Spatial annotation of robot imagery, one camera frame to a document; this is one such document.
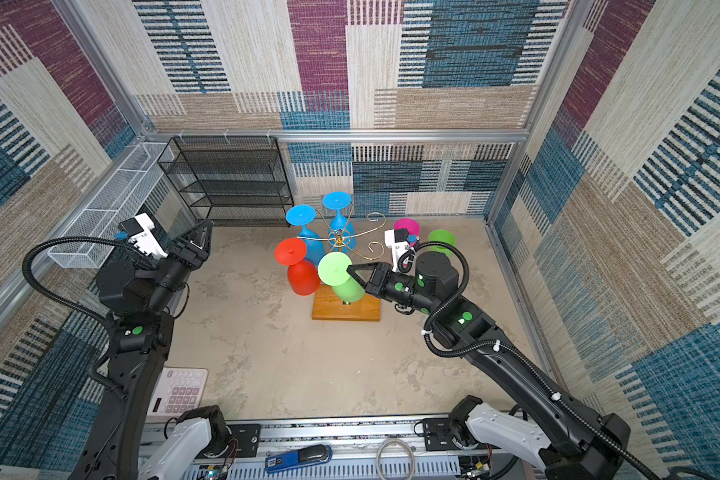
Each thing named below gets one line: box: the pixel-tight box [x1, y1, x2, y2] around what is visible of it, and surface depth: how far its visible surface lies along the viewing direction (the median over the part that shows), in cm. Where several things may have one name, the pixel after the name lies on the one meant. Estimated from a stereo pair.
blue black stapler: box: [264, 444, 333, 473], surface depth 70 cm
